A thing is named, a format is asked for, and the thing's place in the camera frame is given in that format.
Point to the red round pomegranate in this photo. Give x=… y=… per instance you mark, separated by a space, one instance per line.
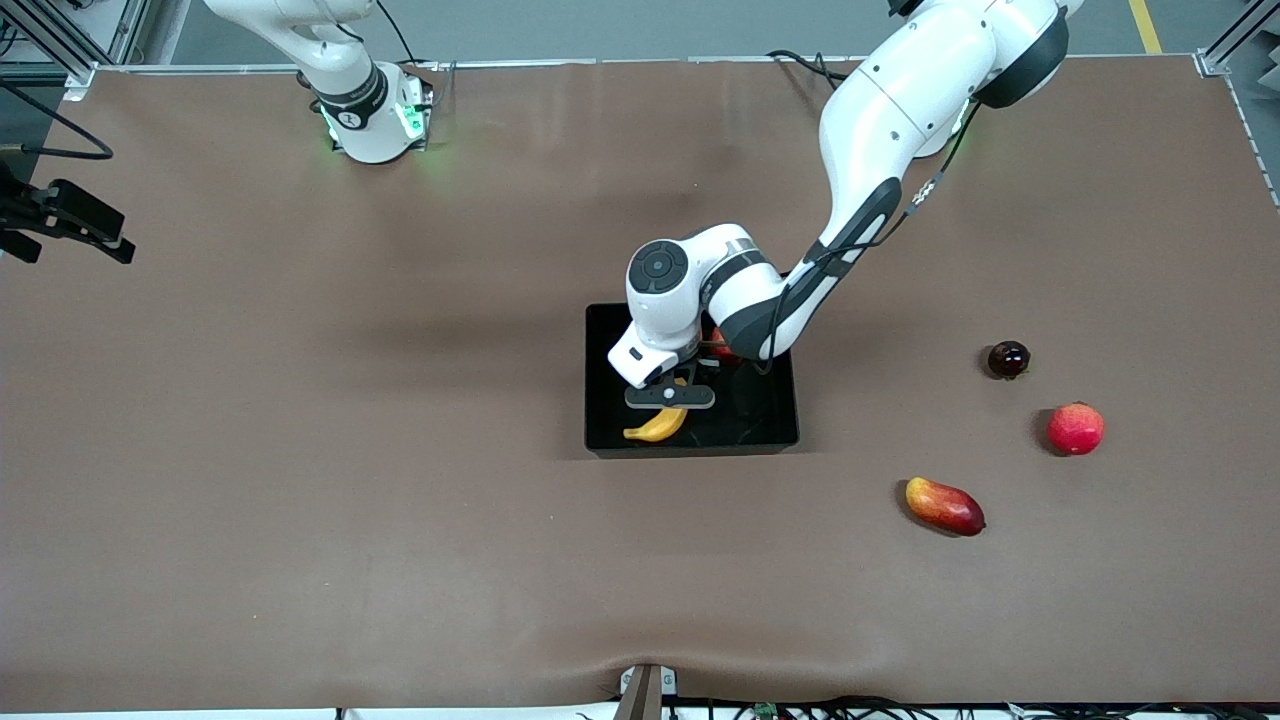
x=1076 y=429

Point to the small red yellow apple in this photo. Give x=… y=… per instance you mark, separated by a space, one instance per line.
x=722 y=350

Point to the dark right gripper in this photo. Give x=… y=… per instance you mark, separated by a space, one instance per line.
x=28 y=212

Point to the black plastic box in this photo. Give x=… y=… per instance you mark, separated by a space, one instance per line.
x=750 y=420

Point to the aluminium frame profile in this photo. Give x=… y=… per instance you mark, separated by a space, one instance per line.
x=1235 y=40
x=60 y=45

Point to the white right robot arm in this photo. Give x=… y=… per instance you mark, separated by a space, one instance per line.
x=360 y=110

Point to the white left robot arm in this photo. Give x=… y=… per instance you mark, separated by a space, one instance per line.
x=900 y=90

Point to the small green circuit board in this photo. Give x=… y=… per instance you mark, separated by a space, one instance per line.
x=766 y=711

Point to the yellow banana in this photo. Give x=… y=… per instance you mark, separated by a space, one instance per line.
x=655 y=428

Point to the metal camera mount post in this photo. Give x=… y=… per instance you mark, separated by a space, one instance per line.
x=645 y=695

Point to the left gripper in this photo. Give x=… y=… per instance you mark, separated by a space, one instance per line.
x=706 y=372

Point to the dark purple plum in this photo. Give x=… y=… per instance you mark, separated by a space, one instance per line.
x=1009 y=359

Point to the red yellow mango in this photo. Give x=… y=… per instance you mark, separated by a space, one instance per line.
x=945 y=507

